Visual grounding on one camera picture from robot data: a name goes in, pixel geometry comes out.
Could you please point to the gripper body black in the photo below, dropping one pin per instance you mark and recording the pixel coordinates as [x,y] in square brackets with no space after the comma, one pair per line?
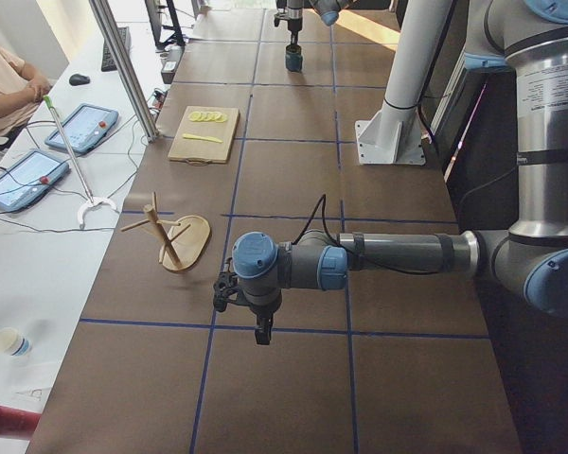
[293,26]
[262,316]

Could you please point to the teal mug yellow inside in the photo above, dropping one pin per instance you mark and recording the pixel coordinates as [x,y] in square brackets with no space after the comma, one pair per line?
[293,58]

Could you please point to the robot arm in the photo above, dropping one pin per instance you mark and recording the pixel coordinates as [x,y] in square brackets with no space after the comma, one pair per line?
[327,10]
[530,258]

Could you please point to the wooden cup storage rack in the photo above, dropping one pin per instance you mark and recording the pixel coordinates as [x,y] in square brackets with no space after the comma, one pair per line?
[182,240]

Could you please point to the paper cup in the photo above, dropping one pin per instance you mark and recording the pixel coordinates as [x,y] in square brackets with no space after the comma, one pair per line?
[13,343]

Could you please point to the bamboo cutting board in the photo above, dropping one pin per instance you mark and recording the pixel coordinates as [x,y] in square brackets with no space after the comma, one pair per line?
[205,135]

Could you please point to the yellow plastic knife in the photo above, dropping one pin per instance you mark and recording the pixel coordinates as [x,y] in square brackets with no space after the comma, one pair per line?
[196,137]

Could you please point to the white reacher grabber stick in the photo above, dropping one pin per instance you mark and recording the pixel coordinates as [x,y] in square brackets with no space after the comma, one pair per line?
[91,201]

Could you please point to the black computer mouse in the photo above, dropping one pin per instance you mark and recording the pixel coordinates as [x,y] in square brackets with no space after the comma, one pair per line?
[78,80]

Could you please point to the teach pendant far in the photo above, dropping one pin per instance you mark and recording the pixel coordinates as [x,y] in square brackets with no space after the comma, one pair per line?
[87,125]

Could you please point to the teach pendant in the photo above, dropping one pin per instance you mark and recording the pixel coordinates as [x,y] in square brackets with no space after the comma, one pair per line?
[26,181]
[87,125]

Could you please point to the teach pendant near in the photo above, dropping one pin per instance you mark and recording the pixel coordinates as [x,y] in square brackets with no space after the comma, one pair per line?
[26,181]

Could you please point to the red cylinder object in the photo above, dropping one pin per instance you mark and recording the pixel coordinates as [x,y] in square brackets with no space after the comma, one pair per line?
[18,424]

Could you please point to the seated person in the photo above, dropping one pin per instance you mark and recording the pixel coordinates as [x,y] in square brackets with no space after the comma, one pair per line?
[22,89]

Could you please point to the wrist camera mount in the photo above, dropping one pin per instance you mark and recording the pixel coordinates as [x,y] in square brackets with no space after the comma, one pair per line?
[280,17]
[227,292]

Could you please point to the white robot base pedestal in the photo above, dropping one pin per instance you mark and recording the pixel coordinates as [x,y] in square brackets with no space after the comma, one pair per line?
[392,136]

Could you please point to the aluminium frame post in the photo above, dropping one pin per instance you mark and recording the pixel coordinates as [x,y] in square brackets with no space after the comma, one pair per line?
[108,27]

